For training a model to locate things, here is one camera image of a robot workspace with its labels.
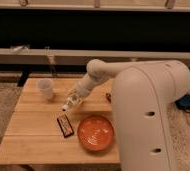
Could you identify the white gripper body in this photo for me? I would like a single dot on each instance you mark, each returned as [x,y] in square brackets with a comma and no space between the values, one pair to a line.
[82,89]

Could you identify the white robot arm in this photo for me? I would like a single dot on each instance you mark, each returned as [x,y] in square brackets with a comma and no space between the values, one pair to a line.
[140,94]

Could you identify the wooden rail shelf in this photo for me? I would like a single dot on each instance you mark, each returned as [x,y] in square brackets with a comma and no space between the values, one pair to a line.
[22,55]

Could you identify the orange bowl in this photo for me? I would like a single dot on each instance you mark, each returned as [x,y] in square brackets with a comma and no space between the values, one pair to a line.
[95,133]

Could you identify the translucent white plastic cup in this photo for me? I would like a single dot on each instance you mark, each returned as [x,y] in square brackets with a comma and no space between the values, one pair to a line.
[45,87]

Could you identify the dark chocolate bar wrapper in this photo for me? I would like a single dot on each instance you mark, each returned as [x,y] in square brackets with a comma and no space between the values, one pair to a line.
[65,126]

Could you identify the blue box on floor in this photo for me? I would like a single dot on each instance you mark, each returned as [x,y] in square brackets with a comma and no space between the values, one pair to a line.
[184,102]

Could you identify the wooden table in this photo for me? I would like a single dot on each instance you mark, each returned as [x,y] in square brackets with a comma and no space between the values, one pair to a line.
[33,135]

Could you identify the white lotion bottle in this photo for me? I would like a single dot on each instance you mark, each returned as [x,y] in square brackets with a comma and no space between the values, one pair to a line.
[71,101]

